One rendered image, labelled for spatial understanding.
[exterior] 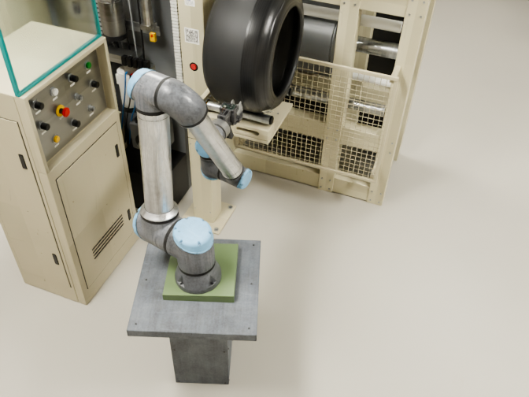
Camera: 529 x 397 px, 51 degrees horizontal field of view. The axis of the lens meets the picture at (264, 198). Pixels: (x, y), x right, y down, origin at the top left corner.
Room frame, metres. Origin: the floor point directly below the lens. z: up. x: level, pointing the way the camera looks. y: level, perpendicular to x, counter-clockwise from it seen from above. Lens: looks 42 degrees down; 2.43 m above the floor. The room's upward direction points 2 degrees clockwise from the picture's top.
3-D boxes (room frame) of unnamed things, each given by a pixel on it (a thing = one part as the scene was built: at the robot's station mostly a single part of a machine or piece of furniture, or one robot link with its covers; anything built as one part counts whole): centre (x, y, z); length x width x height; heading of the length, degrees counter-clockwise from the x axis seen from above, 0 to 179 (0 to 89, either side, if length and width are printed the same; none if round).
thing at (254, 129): (2.29, 0.15, 0.83); 0.36 x 0.09 x 0.06; 70
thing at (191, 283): (1.48, 0.26, 0.69); 0.19 x 0.19 x 0.10
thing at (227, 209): (2.49, 0.35, 0.01); 0.27 x 0.27 x 0.02; 70
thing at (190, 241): (1.48, 0.27, 0.82); 0.17 x 0.15 x 0.18; 57
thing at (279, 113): (2.42, 0.10, 0.80); 0.37 x 0.36 x 0.02; 160
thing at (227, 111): (2.02, 0.18, 1.05); 0.12 x 0.08 x 0.09; 160
